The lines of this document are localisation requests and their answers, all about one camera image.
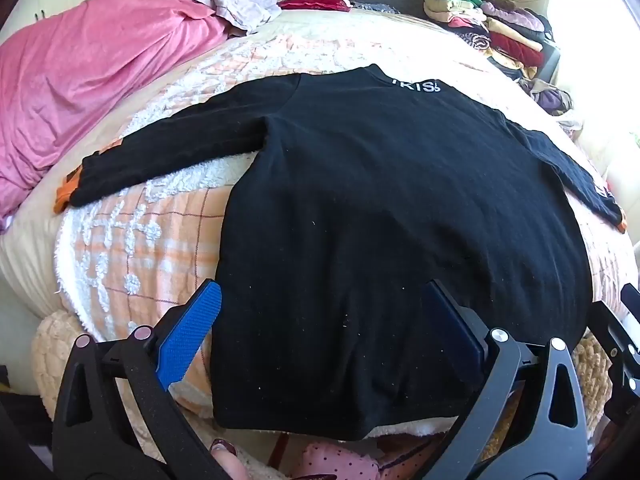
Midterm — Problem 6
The red pillow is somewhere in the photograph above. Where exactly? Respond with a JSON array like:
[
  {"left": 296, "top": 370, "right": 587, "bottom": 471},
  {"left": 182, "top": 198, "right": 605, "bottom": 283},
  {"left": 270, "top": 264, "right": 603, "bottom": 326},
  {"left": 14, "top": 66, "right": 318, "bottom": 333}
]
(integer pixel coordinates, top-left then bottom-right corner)
[{"left": 277, "top": 0, "right": 353, "bottom": 12}]

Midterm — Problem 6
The cream curtain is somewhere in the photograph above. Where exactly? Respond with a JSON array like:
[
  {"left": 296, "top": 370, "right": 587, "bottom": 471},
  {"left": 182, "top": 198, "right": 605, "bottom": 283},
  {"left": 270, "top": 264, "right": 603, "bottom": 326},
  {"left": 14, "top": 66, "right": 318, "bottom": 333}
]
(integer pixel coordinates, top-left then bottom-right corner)
[{"left": 547, "top": 0, "right": 640, "bottom": 161}]

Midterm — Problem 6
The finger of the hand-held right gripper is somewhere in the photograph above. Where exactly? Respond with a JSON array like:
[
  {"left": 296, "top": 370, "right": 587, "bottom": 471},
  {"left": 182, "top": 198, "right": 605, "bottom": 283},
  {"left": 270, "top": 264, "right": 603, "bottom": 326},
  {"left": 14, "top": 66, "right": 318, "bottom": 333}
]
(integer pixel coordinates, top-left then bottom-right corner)
[{"left": 590, "top": 282, "right": 640, "bottom": 361}]

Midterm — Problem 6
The dark patterned pillow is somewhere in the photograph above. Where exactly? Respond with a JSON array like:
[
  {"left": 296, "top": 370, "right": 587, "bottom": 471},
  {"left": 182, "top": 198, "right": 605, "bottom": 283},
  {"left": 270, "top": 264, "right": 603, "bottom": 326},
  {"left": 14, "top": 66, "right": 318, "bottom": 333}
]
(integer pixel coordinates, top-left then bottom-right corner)
[{"left": 350, "top": 1, "right": 401, "bottom": 15}]

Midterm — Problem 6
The black sweater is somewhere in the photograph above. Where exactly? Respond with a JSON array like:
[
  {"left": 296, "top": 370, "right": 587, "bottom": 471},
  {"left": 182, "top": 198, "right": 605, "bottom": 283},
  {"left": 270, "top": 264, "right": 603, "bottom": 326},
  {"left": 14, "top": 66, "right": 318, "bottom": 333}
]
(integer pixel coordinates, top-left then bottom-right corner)
[{"left": 67, "top": 64, "right": 626, "bottom": 442}]

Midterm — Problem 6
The stack of folded clothes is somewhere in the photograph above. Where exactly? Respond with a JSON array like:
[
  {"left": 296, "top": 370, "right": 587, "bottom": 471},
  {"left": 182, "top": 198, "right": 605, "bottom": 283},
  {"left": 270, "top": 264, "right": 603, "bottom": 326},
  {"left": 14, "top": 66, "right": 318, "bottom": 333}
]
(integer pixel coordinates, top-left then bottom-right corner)
[{"left": 422, "top": 0, "right": 556, "bottom": 68}]

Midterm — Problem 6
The pink dotted clothing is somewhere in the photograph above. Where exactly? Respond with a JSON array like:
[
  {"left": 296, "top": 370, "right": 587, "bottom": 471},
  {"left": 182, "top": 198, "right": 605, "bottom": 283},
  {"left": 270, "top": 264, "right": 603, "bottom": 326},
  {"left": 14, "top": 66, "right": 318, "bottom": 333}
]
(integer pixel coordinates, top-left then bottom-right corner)
[{"left": 295, "top": 440, "right": 386, "bottom": 480}]

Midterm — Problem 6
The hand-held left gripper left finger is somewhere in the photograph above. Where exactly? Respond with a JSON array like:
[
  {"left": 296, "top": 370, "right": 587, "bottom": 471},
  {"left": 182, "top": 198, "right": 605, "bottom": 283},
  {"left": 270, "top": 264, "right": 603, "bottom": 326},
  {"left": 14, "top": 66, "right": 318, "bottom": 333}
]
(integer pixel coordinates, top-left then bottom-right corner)
[{"left": 52, "top": 280, "right": 236, "bottom": 480}]

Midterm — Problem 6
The orange plaid fleece blanket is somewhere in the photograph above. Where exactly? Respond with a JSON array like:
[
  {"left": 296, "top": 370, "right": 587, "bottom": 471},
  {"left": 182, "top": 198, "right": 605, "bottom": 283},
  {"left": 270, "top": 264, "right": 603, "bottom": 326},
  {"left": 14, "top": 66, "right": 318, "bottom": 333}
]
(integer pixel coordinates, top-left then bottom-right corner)
[{"left": 52, "top": 10, "right": 640, "bottom": 441}]

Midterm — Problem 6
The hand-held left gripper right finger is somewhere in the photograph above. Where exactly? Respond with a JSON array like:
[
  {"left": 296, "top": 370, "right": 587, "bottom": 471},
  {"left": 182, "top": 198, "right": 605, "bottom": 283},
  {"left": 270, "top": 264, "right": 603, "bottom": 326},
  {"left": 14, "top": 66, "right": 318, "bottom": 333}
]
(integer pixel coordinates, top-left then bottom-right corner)
[{"left": 425, "top": 279, "right": 588, "bottom": 480}]

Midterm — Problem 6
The beige bedspread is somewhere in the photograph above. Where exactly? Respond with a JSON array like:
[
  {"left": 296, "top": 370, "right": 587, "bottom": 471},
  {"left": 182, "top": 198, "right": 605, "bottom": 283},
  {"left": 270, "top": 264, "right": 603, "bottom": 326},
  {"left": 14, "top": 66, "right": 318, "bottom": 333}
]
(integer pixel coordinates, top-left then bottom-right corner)
[{"left": 0, "top": 7, "right": 501, "bottom": 321}]

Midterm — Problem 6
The lilac garment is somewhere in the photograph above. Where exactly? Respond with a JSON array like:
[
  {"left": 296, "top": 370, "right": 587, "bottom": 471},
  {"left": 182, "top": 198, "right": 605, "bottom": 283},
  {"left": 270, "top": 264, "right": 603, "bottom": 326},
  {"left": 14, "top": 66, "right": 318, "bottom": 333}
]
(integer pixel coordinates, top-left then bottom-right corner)
[{"left": 172, "top": 0, "right": 283, "bottom": 35}]

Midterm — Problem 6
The pink duvet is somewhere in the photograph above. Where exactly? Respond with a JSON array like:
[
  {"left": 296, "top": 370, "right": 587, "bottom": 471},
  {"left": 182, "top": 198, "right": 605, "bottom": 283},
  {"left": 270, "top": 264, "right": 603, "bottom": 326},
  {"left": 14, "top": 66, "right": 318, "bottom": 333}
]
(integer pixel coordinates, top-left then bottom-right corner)
[{"left": 0, "top": 0, "right": 233, "bottom": 221}]

